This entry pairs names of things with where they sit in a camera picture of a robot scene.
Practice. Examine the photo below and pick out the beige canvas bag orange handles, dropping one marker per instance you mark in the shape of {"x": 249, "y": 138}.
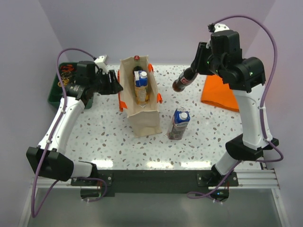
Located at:
{"x": 144, "y": 120}

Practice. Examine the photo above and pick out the orange folded cloth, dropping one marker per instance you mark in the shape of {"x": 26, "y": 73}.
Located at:
{"x": 217, "y": 94}

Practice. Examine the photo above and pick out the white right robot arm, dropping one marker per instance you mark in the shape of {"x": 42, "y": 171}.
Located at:
{"x": 247, "y": 82}

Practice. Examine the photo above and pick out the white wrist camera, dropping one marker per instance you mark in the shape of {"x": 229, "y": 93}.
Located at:
{"x": 101, "y": 63}
{"x": 213, "y": 28}

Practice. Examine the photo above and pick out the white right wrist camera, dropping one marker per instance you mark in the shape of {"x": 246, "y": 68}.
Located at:
{"x": 213, "y": 28}

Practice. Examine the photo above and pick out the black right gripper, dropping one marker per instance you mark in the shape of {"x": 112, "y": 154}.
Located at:
{"x": 197, "y": 65}

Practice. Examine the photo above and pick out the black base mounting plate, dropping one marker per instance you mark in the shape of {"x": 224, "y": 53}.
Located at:
{"x": 148, "y": 181}

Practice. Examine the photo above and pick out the purple milk carton white cap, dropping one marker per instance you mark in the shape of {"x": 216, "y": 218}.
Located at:
{"x": 179, "y": 123}

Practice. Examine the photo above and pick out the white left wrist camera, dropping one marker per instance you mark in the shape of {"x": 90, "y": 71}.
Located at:
{"x": 101, "y": 63}

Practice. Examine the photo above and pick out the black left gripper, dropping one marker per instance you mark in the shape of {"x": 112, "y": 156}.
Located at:
{"x": 113, "y": 87}

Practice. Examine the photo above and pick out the aluminium front rail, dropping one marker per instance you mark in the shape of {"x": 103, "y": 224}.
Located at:
{"x": 247, "y": 179}

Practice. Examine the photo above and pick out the blue orange juice carton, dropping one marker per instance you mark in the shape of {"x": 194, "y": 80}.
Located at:
{"x": 141, "y": 87}

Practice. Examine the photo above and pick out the cola bottle red cap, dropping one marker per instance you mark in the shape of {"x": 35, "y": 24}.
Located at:
{"x": 137, "y": 66}

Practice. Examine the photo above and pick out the green compartment tray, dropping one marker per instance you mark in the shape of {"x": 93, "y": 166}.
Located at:
{"x": 71, "y": 73}

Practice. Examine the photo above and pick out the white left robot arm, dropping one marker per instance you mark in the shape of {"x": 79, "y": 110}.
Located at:
{"x": 48, "y": 158}

